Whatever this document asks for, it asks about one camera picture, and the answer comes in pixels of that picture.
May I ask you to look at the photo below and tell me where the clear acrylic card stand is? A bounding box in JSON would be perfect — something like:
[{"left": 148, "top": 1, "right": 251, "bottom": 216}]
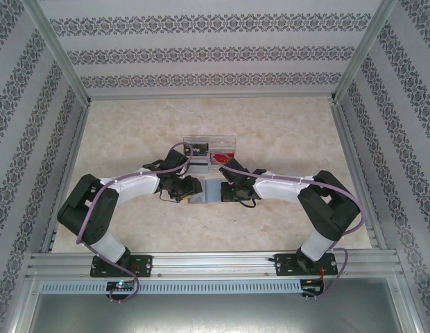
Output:
[{"left": 182, "top": 135, "right": 239, "bottom": 176}]

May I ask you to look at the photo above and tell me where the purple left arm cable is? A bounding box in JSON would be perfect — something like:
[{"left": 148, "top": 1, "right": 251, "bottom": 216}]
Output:
[{"left": 77, "top": 144, "right": 194, "bottom": 306}]

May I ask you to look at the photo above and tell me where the black VIP card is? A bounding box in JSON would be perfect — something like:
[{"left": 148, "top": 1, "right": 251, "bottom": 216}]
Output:
[{"left": 189, "top": 141, "right": 210, "bottom": 156}]

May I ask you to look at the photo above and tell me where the light blue card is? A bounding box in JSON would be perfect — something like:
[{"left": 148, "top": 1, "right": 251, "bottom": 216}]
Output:
[{"left": 204, "top": 179, "right": 223, "bottom": 204}]

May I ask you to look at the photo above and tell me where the clear tan-edged card holder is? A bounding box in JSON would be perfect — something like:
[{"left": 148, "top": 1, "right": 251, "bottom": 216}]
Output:
[{"left": 185, "top": 178, "right": 230, "bottom": 206}]

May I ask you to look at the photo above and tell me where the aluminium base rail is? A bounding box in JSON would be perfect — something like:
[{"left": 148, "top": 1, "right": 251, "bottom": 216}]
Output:
[{"left": 26, "top": 252, "right": 400, "bottom": 279}]

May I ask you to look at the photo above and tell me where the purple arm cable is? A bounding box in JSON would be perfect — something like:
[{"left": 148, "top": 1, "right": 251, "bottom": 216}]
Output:
[
  {"left": 218, "top": 167, "right": 367, "bottom": 302},
  {"left": 77, "top": 144, "right": 194, "bottom": 306}
]

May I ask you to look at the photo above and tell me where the aluminium frame side rail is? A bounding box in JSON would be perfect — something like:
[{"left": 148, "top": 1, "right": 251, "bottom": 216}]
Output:
[
  {"left": 40, "top": 102, "right": 91, "bottom": 253},
  {"left": 329, "top": 100, "right": 381, "bottom": 250}
]

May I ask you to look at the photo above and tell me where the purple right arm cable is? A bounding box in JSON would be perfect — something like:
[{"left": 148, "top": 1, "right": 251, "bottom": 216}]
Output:
[{"left": 218, "top": 167, "right": 367, "bottom": 302}]

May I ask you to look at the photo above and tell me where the thin black right gripper wire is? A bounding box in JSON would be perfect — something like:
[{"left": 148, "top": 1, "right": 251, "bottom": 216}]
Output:
[{"left": 234, "top": 196, "right": 259, "bottom": 210}]

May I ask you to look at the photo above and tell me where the grey slotted cable duct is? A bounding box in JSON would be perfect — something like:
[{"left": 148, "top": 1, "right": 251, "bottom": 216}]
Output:
[{"left": 39, "top": 279, "right": 303, "bottom": 295}]

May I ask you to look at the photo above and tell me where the grey sheet metal panel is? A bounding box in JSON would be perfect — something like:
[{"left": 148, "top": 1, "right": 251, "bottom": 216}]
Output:
[{"left": 27, "top": 293, "right": 419, "bottom": 333}]

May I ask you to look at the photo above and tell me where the controller board with LED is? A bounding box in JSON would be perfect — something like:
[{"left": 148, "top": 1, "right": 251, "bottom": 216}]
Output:
[
  {"left": 302, "top": 279, "right": 325, "bottom": 298},
  {"left": 106, "top": 280, "right": 137, "bottom": 293}
]

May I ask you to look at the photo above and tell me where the thin black gripper wire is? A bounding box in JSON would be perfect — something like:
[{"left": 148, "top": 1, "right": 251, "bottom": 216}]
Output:
[
  {"left": 157, "top": 187, "right": 184, "bottom": 205},
  {"left": 234, "top": 196, "right": 259, "bottom": 210}
]

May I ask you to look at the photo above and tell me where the thin black left gripper wire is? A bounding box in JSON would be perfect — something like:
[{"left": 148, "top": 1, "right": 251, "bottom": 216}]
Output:
[{"left": 157, "top": 187, "right": 184, "bottom": 205}]

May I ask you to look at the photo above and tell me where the red card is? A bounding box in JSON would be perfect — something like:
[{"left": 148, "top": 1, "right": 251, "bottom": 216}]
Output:
[{"left": 210, "top": 150, "right": 236, "bottom": 164}]

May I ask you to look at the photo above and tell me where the aluminium frame post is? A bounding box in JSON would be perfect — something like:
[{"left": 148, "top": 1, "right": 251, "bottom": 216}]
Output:
[
  {"left": 5, "top": 272, "right": 41, "bottom": 333},
  {"left": 328, "top": 0, "right": 409, "bottom": 105},
  {"left": 387, "top": 273, "right": 426, "bottom": 333},
  {"left": 26, "top": 0, "right": 92, "bottom": 107}
]

